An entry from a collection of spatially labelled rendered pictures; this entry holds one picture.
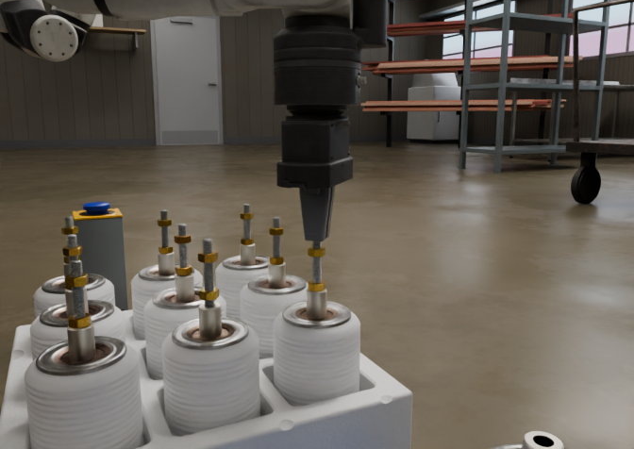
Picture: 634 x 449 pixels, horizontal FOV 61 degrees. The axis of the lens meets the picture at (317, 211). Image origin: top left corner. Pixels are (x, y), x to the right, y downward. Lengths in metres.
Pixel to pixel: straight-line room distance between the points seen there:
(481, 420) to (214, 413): 0.50
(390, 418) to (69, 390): 0.31
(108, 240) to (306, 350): 0.44
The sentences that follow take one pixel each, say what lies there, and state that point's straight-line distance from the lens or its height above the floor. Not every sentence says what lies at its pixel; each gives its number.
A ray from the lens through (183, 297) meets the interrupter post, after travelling 0.66.
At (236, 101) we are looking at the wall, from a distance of 9.76.
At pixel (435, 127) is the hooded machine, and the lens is 9.74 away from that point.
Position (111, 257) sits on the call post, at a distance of 0.91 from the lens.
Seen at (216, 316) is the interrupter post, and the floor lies 0.27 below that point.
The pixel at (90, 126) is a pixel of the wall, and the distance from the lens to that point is 9.43.
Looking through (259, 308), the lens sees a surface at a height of 0.24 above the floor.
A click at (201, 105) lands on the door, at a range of 9.57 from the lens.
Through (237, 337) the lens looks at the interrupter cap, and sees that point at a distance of 0.55.
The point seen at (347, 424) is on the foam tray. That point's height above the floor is 0.16.
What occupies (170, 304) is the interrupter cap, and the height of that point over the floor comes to 0.25.
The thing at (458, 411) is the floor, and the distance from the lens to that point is 0.95.
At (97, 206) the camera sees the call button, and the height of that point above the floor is 0.33.
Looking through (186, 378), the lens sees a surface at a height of 0.23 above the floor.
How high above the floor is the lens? 0.47
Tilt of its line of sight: 10 degrees down
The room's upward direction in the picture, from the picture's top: straight up
